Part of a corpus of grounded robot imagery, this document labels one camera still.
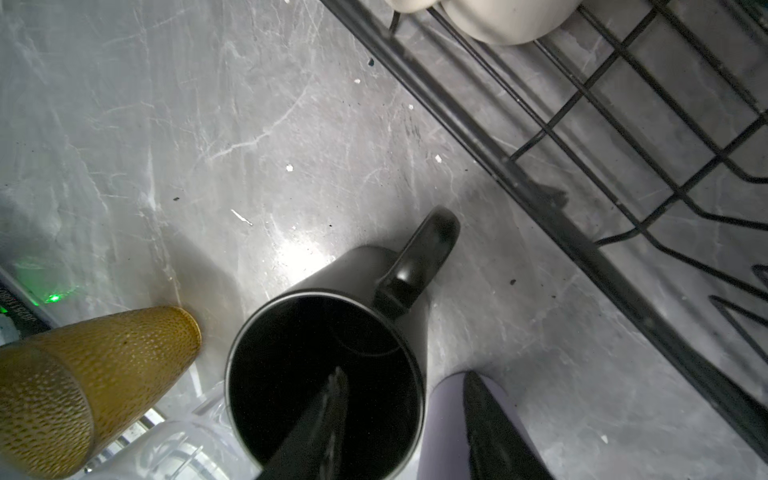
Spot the cream ceramic mug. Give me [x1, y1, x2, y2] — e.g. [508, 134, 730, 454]
[385, 0, 439, 14]

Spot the black mug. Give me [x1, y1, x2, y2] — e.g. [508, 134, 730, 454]
[225, 206, 460, 479]

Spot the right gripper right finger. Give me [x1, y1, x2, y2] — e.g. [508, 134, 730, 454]
[463, 371, 553, 479]

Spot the clear glass cup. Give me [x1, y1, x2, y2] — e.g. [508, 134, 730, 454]
[84, 383, 260, 479]

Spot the lilac plastic cup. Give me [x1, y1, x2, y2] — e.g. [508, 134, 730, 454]
[417, 371, 542, 479]

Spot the black wire dish rack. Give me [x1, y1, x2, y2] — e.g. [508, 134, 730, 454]
[327, 1, 767, 457]

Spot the red and white mug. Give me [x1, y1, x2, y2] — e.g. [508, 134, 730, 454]
[441, 0, 581, 45]

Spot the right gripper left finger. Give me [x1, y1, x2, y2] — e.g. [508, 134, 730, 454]
[258, 367, 349, 479]

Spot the olive green glass cup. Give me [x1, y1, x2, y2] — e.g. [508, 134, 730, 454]
[1, 306, 202, 479]

